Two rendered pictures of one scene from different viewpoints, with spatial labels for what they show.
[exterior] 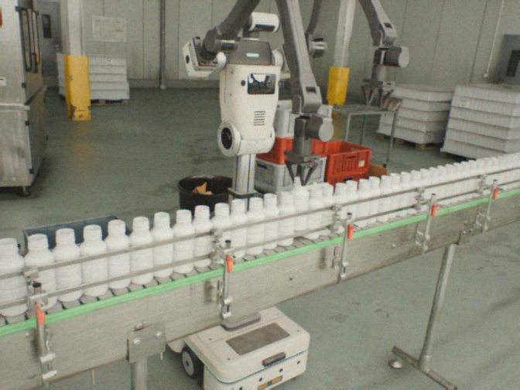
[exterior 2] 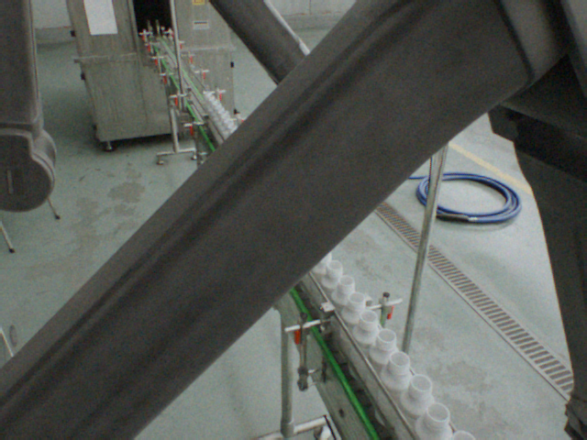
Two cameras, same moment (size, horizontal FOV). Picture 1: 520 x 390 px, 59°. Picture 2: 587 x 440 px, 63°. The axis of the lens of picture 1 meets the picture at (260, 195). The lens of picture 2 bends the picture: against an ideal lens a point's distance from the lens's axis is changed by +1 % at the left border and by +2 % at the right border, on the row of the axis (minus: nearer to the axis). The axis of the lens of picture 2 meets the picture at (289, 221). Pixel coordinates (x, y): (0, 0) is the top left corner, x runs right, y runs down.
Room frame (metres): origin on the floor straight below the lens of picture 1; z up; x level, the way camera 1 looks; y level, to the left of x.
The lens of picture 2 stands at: (1.58, 0.23, 1.83)
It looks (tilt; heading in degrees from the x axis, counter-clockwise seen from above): 32 degrees down; 288
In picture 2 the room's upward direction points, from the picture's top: straight up
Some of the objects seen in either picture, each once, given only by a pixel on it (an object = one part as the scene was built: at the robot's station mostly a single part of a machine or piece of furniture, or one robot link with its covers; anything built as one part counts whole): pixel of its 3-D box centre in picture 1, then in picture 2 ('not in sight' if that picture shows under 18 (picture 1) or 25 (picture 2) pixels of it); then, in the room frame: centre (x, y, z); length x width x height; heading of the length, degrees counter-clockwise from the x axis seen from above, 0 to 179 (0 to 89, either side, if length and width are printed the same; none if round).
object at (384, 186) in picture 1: (382, 198); (382, 365); (1.61, -0.45, 1.08); 0.06 x 0.06 x 0.17
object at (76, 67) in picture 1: (77, 87); not in sight; (8.26, 3.37, 0.55); 0.40 x 0.40 x 1.10; 38
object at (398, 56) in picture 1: (392, 49); not in sight; (1.73, -0.43, 1.60); 0.12 x 0.09 x 0.12; 38
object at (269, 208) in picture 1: (268, 221); not in sight; (1.29, -0.03, 1.08); 0.06 x 0.06 x 0.17
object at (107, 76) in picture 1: (93, 78); not in sight; (10.40, 3.88, 0.50); 1.24 x 1.03 x 1.00; 131
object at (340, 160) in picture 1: (334, 158); not in sight; (4.40, -0.70, 0.55); 0.61 x 0.41 x 0.22; 131
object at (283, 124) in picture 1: (290, 117); not in sight; (3.89, -0.21, 1.00); 0.61 x 0.41 x 0.22; 135
